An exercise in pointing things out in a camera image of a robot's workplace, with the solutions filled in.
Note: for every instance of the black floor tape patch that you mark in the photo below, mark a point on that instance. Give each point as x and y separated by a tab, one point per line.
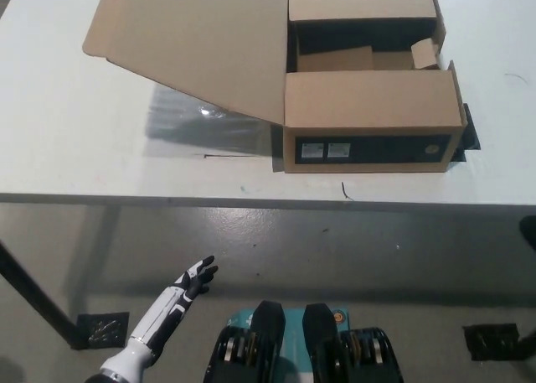
100	330
490	341

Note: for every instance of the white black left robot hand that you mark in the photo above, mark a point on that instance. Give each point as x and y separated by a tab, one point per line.
171	307

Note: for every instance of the black slanted table leg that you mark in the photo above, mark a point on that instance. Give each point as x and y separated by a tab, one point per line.
33	291

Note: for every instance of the brown cardboard storage box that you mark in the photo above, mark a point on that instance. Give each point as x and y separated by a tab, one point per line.
368	102

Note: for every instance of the clear plastic sheet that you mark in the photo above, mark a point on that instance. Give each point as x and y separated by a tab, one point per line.
201	136

